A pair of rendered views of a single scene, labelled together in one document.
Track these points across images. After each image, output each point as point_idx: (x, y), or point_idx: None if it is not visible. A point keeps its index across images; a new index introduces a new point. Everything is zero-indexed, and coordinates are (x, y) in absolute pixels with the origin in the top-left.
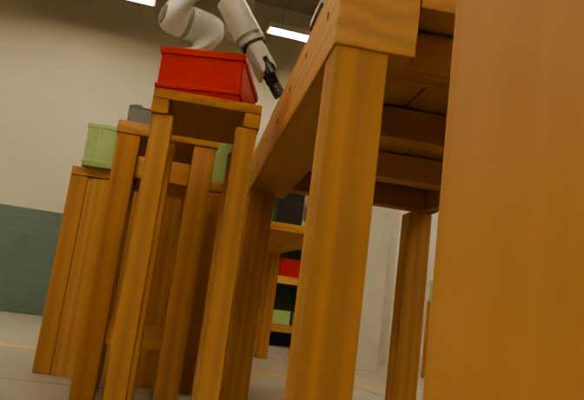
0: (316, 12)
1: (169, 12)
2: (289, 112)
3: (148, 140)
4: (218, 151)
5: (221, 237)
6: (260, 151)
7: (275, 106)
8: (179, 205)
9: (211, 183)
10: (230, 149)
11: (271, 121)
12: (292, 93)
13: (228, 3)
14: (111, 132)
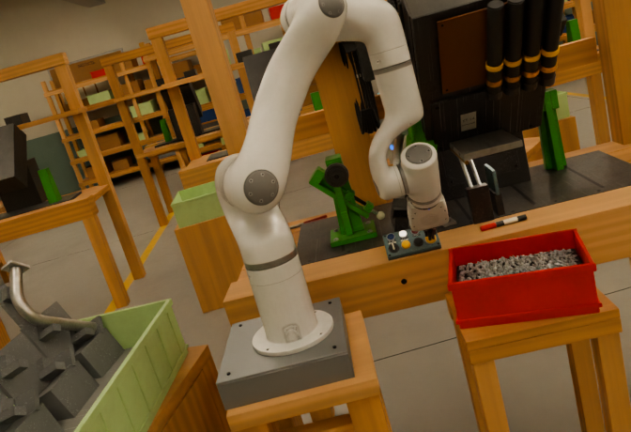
0: (500, 151)
1: (283, 184)
2: (592, 258)
3: (623, 358)
4: (162, 327)
5: (596, 383)
6: (341, 295)
7: (434, 247)
8: (186, 430)
9: (191, 371)
10: (167, 313)
11: (428, 263)
12: (589, 243)
13: (437, 163)
14: (91, 428)
